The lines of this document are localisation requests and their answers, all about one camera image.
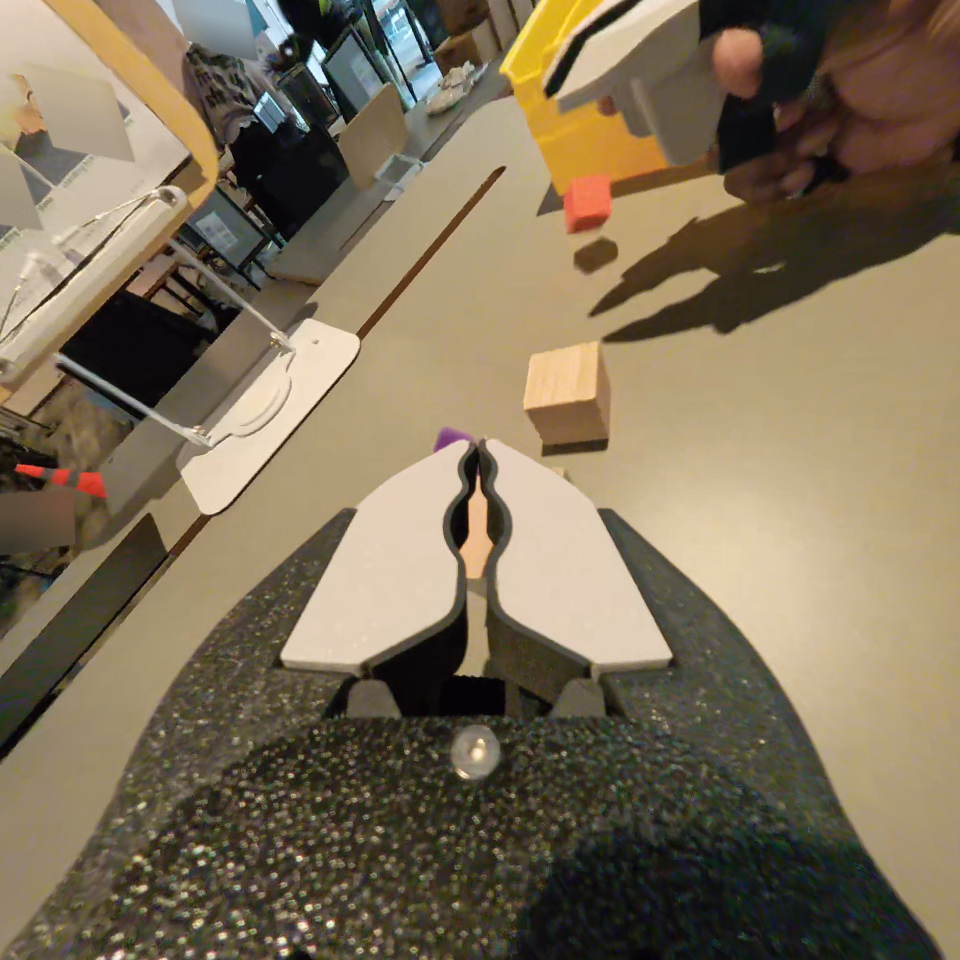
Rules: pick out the cardboard boxes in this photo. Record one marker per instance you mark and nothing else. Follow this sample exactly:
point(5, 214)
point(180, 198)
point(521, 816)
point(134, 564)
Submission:
point(465, 49)

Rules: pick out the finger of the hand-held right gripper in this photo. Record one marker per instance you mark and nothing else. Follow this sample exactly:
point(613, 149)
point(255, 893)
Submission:
point(660, 82)
point(611, 15)

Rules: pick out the black case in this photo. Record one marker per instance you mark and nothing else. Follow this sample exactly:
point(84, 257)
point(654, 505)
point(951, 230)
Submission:
point(292, 172)

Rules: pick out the medium wooden cube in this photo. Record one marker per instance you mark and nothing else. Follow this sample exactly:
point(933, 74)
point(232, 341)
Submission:
point(566, 382)

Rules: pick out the framed sign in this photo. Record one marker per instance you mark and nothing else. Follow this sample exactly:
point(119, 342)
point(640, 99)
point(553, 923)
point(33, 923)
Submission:
point(225, 229)

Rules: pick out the white document stand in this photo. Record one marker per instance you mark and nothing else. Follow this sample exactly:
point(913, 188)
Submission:
point(285, 390)

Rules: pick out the striped traffic cone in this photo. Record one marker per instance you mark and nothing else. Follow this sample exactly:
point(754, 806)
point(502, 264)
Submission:
point(67, 480)

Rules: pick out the black table panel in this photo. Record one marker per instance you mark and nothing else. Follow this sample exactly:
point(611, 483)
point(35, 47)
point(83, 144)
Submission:
point(90, 600)

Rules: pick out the purple cube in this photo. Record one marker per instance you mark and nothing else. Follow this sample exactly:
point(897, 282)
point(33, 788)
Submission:
point(452, 439)

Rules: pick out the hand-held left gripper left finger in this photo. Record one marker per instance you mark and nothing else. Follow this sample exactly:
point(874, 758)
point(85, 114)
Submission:
point(382, 577)

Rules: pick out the black cloth cover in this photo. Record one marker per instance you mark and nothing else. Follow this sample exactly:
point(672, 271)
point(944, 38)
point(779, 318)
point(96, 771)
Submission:
point(135, 345)

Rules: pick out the large wooden cube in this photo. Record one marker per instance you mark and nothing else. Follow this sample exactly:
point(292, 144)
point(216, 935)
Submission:
point(476, 540)

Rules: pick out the large yellow bin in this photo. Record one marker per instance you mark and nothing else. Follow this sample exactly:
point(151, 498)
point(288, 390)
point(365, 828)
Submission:
point(585, 142)

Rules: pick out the plywood panel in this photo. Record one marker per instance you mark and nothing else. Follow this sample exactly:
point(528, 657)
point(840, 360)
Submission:
point(371, 135)

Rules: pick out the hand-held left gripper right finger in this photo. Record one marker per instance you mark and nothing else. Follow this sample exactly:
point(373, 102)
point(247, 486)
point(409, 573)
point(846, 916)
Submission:
point(577, 585)

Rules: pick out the small clear box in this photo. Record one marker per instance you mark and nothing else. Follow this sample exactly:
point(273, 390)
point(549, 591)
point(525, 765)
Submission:
point(397, 176)

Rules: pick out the red cube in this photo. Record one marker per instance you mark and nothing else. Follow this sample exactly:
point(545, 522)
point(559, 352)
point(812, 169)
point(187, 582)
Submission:
point(586, 202)

